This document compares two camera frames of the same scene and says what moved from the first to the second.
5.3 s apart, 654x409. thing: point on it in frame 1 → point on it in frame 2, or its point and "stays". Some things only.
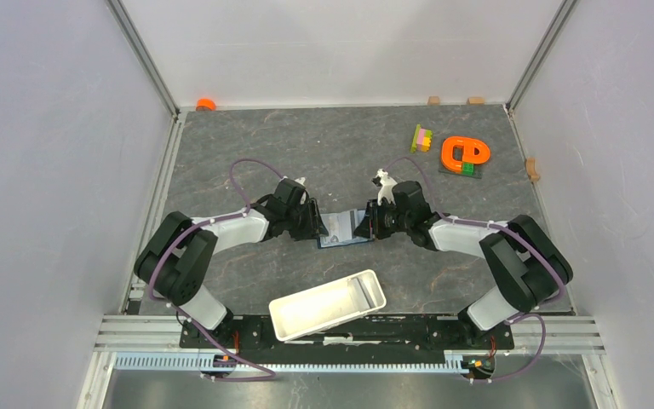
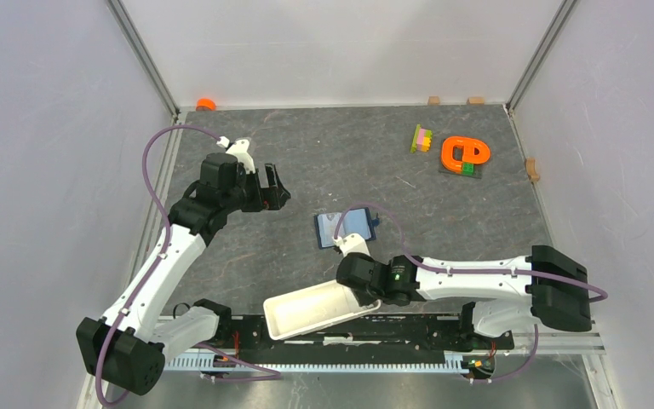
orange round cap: [205, 105] stays
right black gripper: [370, 226] → [364, 299]
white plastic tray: [327, 304] stays
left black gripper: [314, 227] → [271, 198]
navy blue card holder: [340, 228] stays
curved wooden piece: [531, 169] stays
